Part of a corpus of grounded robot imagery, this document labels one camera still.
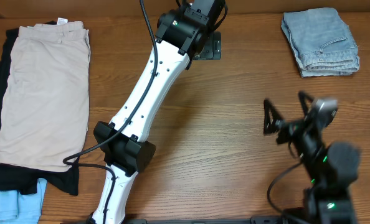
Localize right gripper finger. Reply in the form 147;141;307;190
263;99;284;135
298;91;314;116

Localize light blue denim shorts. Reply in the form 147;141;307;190
281;7;360;78

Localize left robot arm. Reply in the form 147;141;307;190
86;0;228;223

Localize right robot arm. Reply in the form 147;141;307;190
263;91;361;224

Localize beige folded shorts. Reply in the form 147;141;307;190
0;21;91;172

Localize black garment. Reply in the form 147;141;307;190
0;28;79;196

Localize light blue cloth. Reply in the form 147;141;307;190
0;178;47;224

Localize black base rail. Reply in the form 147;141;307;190
123;216;296;224

